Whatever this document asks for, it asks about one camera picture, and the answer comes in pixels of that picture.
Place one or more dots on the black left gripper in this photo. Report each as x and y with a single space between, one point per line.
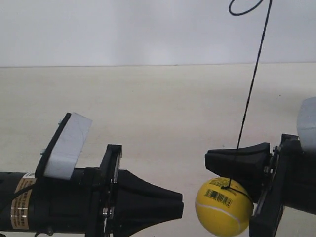
82 204

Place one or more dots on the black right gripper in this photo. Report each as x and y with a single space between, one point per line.
293 185

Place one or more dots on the yellow tennis ball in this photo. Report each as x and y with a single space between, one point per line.
223 207

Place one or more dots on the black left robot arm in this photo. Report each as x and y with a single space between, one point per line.
16 202

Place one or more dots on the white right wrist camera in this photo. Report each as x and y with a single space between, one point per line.
306 125

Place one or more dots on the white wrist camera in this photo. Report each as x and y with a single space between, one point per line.
306 125
59 158

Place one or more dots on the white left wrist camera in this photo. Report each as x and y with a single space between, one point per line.
59 158

